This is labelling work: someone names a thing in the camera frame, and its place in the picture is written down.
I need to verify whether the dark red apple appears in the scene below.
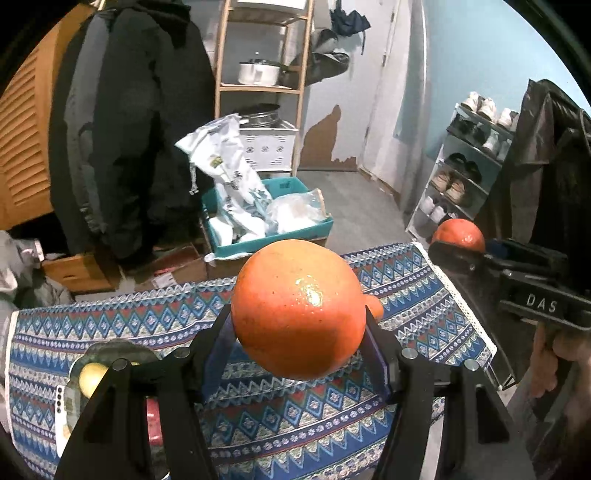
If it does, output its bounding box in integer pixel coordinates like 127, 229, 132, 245
145, 398, 163, 446

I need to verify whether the green yellow apple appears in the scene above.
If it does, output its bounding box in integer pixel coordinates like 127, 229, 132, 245
78, 362, 108, 399

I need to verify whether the large orange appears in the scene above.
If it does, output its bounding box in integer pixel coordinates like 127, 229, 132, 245
230, 240, 366, 381

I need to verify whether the person's right hand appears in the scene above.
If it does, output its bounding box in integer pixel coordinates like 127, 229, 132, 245
530, 322, 590, 404

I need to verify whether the dark glass plate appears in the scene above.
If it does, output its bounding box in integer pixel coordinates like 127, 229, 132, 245
56, 339, 160, 440

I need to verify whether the small orange tangerine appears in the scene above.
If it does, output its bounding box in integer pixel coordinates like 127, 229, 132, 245
363, 294, 385, 322

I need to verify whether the grey shoe rack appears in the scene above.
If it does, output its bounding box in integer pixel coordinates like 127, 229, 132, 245
407, 92, 519, 245

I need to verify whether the blue patterned tablecloth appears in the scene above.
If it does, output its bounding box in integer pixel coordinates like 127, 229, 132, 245
4, 242, 497, 479

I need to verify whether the wooden drawer box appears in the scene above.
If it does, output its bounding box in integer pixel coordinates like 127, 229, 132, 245
41, 253, 120, 294

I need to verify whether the grey clothes pile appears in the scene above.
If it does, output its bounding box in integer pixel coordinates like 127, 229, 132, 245
1, 231, 73, 320

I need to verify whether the brown cardboard box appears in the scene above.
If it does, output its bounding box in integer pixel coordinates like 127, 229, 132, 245
129, 244, 207, 292

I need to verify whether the teal plastic crate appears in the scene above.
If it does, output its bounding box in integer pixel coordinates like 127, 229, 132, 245
201, 177, 332, 259

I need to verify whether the clear plastic bag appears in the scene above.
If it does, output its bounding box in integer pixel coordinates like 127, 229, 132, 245
266, 189, 331, 234

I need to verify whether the white printed plastic bag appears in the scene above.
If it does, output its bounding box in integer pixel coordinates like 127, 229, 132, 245
175, 114, 273, 239

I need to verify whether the white patterned storage box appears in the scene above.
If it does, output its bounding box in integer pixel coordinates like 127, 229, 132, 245
240, 120, 298, 173

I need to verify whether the white cooking pot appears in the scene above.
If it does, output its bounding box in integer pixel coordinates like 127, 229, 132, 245
238, 59, 287, 87

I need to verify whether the wooden shelf rack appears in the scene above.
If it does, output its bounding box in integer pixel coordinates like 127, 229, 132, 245
213, 1, 315, 176

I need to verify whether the black hanging coat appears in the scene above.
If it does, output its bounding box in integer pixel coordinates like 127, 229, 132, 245
48, 1, 214, 271

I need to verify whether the wooden louvered wardrobe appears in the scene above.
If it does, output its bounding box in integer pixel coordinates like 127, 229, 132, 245
1, 4, 95, 230

